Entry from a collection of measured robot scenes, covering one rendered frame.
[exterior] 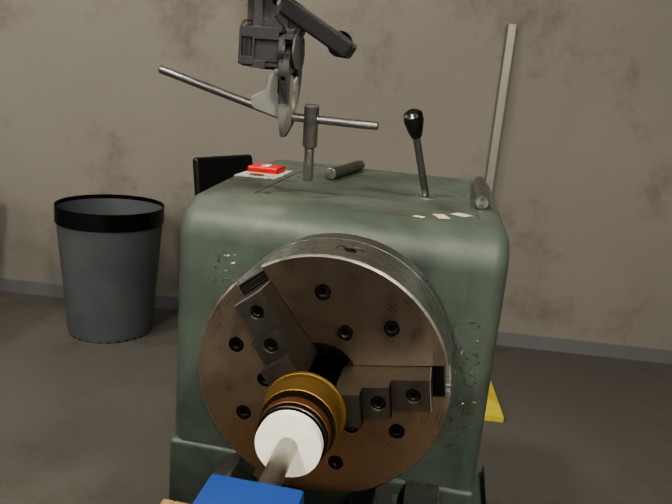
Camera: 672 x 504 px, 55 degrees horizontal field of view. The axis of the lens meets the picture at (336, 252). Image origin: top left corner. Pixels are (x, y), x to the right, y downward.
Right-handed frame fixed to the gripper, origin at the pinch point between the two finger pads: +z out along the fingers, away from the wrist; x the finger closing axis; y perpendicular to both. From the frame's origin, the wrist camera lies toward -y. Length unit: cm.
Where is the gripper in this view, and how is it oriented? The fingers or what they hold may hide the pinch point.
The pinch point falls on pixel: (288, 128)
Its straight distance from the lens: 97.7
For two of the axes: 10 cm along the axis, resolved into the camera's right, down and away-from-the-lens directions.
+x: -1.6, 2.3, -9.6
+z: -0.9, 9.7, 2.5
